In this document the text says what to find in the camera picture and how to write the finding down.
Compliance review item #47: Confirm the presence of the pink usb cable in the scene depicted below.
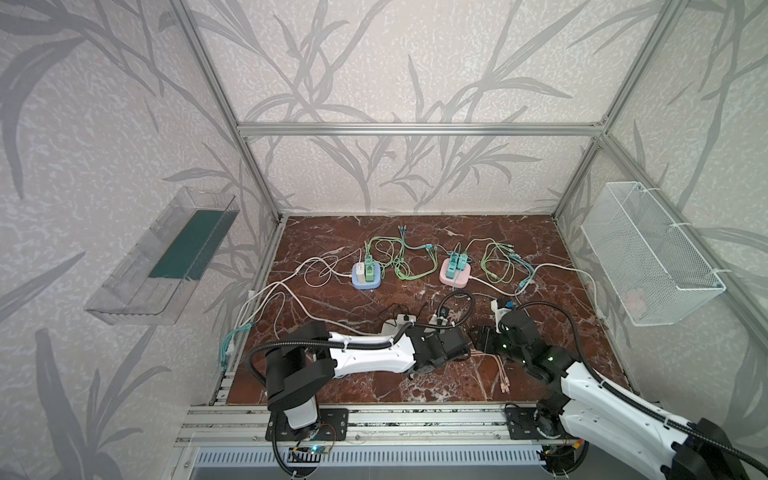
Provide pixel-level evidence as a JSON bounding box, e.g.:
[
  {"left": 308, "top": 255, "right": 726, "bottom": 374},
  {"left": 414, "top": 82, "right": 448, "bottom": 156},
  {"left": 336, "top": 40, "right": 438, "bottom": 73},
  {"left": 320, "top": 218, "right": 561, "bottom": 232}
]
[{"left": 473, "top": 350, "right": 512, "bottom": 395}]

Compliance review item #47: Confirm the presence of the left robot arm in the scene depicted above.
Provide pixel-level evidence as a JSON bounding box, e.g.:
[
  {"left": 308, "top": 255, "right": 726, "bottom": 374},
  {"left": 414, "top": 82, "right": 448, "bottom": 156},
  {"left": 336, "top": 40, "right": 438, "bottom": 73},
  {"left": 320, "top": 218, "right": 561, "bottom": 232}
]
[{"left": 243, "top": 321, "right": 471, "bottom": 431}]

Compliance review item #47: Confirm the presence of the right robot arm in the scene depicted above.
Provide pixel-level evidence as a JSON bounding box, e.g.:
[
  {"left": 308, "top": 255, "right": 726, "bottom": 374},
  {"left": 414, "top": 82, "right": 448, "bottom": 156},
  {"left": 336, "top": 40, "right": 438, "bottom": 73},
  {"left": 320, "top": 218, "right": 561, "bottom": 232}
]
[{"left": 470, "top": 304, "right": 767, "bottom": 479}]

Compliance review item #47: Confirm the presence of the blue power strip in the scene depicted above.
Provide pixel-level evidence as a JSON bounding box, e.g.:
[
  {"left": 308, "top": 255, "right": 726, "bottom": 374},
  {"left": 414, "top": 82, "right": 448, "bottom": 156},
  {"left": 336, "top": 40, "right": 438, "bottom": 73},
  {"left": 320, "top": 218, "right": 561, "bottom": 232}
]
[{"left": 351, "top": 262, "right": 382, "bottom": 290}]

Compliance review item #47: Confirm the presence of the teal charger right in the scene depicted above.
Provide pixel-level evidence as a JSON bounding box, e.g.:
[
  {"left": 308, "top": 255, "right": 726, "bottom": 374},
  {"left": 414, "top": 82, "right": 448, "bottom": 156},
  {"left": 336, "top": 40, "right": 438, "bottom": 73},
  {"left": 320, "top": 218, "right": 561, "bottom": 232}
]
[{"left": 457, "top": 253, "right": 468, "bottom": 271}]

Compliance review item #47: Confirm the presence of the teal charger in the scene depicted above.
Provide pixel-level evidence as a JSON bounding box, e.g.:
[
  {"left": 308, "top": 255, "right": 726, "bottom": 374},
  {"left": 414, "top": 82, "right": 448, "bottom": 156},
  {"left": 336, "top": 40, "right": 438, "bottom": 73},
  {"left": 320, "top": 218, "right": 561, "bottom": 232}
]
[
  {"left": 445, "top": 252, "right": 460, "bottom": 278},
  {"left": 457, "top": 253, "right": 468, "bottom": 271}
]

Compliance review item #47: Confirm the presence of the teal charger middle back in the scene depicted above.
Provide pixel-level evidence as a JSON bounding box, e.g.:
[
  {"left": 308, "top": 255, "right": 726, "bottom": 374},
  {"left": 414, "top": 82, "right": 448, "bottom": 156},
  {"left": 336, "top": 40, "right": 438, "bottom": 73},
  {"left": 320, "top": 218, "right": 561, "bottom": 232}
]
[{"left": 445, "top": 252, "right": 460, "bottom": 278}]

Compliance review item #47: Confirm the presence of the green charger on blue strip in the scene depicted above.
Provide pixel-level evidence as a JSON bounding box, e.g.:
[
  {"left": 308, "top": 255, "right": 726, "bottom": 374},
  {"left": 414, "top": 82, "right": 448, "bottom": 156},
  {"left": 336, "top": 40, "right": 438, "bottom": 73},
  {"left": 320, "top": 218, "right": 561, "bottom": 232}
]
[{"left": 364, "top": 253, "right": 375, "bottom": 283}]

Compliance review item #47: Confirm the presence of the white charger on blue strip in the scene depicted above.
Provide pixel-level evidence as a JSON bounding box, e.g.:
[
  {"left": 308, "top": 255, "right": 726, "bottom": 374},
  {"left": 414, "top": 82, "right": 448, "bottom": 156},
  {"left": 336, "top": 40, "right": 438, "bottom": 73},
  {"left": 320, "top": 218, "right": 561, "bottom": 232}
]
[{"left": 354, "top": 262, "right": 366, "bottom": 283}]

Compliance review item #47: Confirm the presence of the clear plastic tray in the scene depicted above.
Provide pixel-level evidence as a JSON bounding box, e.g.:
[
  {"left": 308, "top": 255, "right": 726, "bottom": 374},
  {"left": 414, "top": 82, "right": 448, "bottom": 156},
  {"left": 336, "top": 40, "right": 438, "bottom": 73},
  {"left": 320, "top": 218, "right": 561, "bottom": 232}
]
[{"left": 85, "top": 187, "right": 240, "bottom": 326}]

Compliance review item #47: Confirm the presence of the light green usb cable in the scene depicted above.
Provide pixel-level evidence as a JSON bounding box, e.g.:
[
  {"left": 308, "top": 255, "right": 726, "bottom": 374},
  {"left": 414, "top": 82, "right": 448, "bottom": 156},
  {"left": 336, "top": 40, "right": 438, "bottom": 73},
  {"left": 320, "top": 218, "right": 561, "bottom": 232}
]
[{"left": 465, "top": 237, "right": 522, "bottom": 286}]

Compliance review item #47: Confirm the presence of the teal usb cable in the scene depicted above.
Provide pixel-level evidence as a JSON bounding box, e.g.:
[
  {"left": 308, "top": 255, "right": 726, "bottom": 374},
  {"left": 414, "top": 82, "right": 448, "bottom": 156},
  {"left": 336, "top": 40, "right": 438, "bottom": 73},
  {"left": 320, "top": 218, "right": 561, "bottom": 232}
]
[{"left": 501, "top": 245, "right": 538, "bottom": 295}]

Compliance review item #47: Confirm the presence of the white wire basket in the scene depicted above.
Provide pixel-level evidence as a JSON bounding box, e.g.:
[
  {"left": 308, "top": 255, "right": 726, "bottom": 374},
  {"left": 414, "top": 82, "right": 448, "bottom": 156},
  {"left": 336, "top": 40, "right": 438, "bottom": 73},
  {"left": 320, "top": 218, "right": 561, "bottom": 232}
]
[{"left": 581, "top": 181, "right": 726, "bottom": 327}]

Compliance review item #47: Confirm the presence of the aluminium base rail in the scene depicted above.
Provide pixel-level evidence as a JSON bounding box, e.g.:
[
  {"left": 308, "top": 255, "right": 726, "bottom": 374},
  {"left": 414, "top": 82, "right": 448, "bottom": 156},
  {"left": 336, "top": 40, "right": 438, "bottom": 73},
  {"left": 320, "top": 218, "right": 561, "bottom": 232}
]
[{"left": 173, "top": 403, "right": 577, "bottom": 446}]

